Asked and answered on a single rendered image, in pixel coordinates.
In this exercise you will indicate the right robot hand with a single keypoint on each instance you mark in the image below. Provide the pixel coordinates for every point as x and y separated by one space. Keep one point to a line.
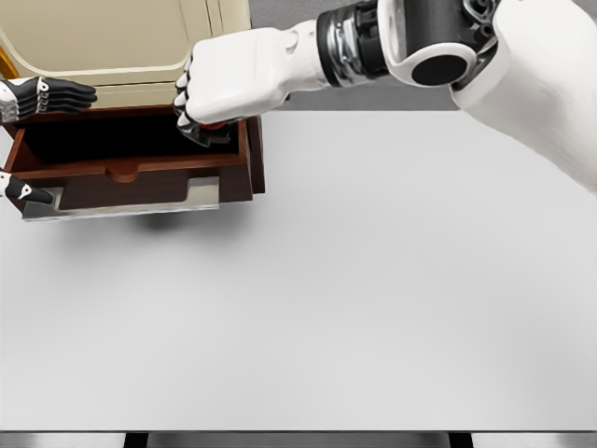
233 74

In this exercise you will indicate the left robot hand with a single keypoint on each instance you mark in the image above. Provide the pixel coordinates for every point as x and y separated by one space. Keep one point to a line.
56 95

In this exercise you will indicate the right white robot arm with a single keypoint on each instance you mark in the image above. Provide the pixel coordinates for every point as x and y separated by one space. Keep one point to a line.
466 56

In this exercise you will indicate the cream cabinet body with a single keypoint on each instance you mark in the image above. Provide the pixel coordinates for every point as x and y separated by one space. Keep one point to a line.
121 42

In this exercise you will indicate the red button switch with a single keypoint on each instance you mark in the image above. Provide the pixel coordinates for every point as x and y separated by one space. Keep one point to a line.
217 130

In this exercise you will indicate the brown wooden drawer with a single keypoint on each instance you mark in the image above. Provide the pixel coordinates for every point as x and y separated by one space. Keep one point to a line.
140 163

